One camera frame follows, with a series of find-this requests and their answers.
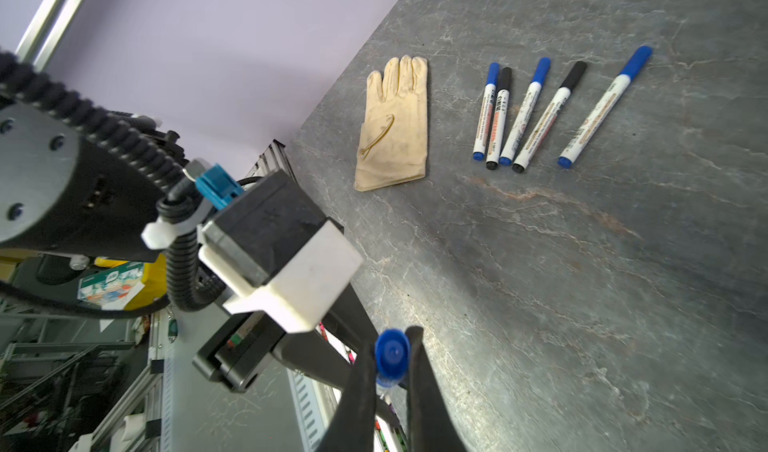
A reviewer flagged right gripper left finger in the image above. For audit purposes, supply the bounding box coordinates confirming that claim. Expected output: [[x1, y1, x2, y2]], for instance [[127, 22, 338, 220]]
[[317, 342, 377, 452]]

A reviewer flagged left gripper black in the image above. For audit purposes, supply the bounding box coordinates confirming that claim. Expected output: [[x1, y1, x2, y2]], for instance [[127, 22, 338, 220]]
[[193, 287, 407, 446]]

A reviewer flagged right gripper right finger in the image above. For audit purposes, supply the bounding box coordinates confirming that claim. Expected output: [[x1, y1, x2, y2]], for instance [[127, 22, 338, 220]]
[[405, 326, 467, 451]]

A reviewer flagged blue pen cap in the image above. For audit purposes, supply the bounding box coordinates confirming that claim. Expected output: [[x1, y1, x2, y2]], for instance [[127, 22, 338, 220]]
[[620, 46, 653, 81], [374, 329, 411, 389], [486, 63, 501, 87], [532, 58, 551, 86]]

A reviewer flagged white marker pen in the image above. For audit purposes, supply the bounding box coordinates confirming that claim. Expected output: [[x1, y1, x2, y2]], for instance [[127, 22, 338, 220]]
[[500, 81, 543, 167], [486, 91, 510, 170], [512, 86, 573, 174], [473, 84, 497, 162], [557, 73, 633, 170]]

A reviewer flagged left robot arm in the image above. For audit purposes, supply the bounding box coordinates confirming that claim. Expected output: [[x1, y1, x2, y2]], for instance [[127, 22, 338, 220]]
[[1, 53, 398, 451]]

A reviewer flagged beige cloth glove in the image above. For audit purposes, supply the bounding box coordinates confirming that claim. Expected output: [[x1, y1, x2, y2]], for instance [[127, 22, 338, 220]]
[[354, 56, 428, 192]]

